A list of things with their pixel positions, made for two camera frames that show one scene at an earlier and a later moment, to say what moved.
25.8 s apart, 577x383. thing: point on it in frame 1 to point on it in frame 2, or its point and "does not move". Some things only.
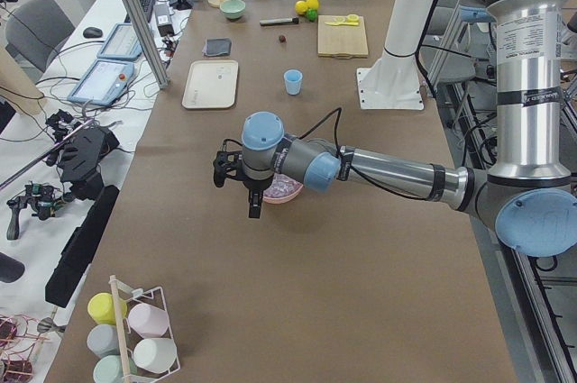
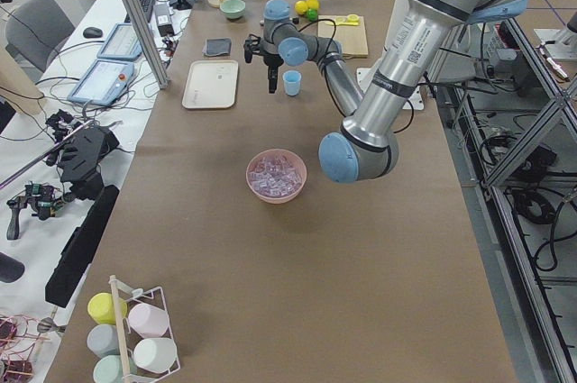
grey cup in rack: [103, 340] does not move
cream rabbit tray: [211, 84] does not move
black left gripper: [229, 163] to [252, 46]
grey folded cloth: [217, 46] does not move
